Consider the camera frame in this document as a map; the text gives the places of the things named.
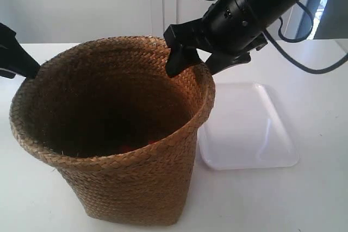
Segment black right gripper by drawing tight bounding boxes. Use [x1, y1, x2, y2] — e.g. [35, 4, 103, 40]
[164, 0, 267, 78]

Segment brown woven wicker basket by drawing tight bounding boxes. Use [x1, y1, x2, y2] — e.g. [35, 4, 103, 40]
[9, 36, 215, 225]

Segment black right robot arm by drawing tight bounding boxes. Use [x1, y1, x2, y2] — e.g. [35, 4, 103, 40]
[164, 0, 300, 77]

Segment red cylinder lying right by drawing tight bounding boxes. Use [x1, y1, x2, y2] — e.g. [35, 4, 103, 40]
[148, 140, 157, 145]

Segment red cylinder upright front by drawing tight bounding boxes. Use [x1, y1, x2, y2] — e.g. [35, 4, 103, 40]
[117, 145, 138, 154]

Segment white cabinet doors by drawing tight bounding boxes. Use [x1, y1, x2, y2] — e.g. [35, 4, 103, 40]
[1, 0, 210, 43]

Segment white rectangular plastic tray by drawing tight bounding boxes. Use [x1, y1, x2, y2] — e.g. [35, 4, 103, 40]
[198, 83, 300, 171]

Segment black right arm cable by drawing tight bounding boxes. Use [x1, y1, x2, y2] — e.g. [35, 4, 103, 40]
[192, 0, 348, 74]

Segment window with dark frame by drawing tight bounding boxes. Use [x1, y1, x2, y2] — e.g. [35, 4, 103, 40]
[302, 0, 347, 40]

